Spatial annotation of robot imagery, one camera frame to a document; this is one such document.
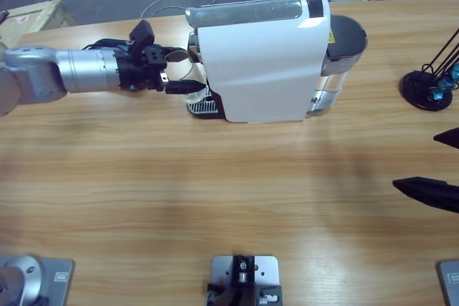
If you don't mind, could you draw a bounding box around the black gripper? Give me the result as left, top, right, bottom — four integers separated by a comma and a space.
113, 44, 207, 96

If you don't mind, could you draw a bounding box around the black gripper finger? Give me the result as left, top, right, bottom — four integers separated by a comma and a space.
432, 128, 459, 149
392, 176, 459, 214

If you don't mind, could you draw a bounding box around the clear glass cup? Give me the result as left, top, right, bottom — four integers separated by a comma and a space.
165, 49, 212, 105

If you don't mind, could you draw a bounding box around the silver coffee machine lever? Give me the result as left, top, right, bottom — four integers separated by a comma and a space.
185, 0, 304, 29

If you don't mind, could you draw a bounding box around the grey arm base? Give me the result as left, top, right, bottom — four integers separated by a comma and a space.
0, 254, 75, 306
436, 260, 459, 306

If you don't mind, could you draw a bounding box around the white capsule coffee machine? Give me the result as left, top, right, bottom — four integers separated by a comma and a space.
185, 0, 333, 125

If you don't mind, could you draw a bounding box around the metal drip tray grate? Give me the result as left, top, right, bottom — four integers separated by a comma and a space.
186, 100, 225, 120

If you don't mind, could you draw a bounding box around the black capsule holder stand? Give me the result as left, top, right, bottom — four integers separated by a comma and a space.
399, 27, 459, 112

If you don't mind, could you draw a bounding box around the wooden crate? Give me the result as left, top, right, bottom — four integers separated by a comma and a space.
0, 0, 78, 51

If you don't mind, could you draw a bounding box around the clear water tank black lid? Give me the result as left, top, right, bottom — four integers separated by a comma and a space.
310, 14, 369, 118

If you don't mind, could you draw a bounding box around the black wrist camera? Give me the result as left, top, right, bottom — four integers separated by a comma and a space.
128, 19, 156, 56

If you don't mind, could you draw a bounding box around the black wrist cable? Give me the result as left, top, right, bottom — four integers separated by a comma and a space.
82, 38, 139, 52

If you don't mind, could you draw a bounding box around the white block with dark post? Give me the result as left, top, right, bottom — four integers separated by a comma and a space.
206, 254, 283, 306

